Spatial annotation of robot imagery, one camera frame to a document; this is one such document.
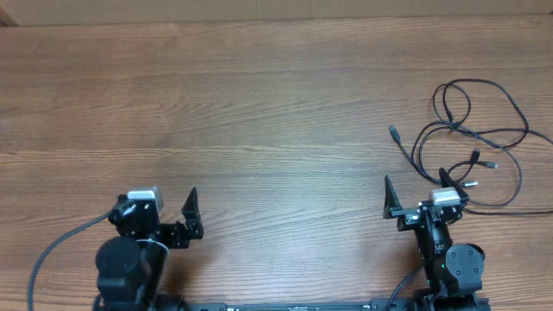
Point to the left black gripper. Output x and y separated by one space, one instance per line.
181 239

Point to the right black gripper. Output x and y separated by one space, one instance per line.
407 217

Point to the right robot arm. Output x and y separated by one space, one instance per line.
453 271

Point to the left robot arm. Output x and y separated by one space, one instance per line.
131 265

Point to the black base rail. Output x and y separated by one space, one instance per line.
377 304

